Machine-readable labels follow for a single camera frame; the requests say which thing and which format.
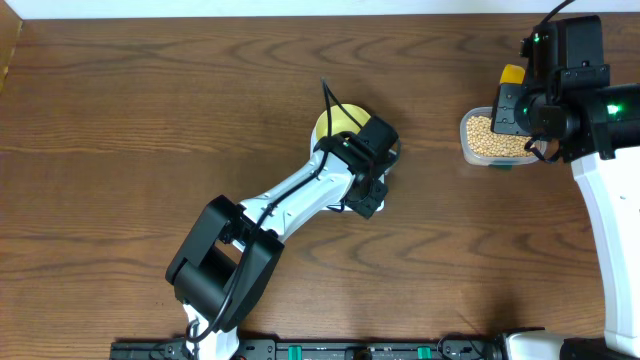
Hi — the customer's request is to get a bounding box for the orange plastic measuring scoop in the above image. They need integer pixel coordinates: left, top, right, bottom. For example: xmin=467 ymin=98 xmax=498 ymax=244
xmin=500 ymin=64 xmax=526 ymax=85

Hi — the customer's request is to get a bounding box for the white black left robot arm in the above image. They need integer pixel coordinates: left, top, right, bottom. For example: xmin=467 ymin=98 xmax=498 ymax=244
xmin=165 ymin=116 xmax=400 ymax=359

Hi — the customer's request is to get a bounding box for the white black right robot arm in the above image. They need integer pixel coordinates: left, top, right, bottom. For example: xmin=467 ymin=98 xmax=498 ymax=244
xmin=491 ymin=15 xmax=639 ymax=359

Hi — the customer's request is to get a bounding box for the pale yellow plastic bowl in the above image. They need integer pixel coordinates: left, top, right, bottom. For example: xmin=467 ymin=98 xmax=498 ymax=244
xmin=311 ymin=104 xmax=371 ymax=144

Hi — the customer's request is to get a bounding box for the pile of soybeans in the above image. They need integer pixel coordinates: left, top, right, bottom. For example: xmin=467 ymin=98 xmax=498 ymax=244
xmin=466 ymin=116 xmax=530 ymax=157

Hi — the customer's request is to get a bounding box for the clear plastic soybean container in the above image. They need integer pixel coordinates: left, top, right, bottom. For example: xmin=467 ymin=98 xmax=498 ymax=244
xmin=460 ymin=107 xmax=538 ymax=166

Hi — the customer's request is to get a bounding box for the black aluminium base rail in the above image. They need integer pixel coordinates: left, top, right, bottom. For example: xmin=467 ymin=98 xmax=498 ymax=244
xmin=109 ymin=332 xmax=640 ymax=360

